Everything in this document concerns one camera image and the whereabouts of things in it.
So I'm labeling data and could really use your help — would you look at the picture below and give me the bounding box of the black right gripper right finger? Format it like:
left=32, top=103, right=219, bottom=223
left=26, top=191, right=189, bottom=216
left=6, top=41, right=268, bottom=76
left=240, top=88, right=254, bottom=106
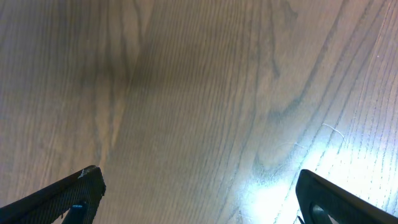
left=295, top=169, right=397, bottom=224

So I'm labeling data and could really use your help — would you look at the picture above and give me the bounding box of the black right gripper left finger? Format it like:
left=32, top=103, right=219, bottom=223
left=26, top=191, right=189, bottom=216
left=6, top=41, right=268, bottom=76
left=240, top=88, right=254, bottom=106
left=1, top=165, right=106, bottom=224

